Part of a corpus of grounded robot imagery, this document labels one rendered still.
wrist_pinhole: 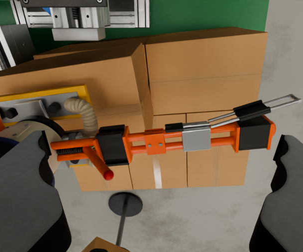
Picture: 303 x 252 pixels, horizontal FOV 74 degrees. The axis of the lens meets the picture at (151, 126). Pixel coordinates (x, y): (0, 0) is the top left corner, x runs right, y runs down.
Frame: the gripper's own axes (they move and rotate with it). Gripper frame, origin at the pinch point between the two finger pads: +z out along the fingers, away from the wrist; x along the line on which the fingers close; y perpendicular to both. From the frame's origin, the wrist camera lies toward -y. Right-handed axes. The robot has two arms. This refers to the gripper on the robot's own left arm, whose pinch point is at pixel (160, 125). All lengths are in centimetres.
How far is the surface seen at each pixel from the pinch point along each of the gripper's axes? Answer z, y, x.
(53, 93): 45, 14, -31
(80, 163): 44, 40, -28
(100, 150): 32.0, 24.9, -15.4
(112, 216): 152, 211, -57
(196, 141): 32.1, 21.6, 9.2
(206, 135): 32.1, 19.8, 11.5
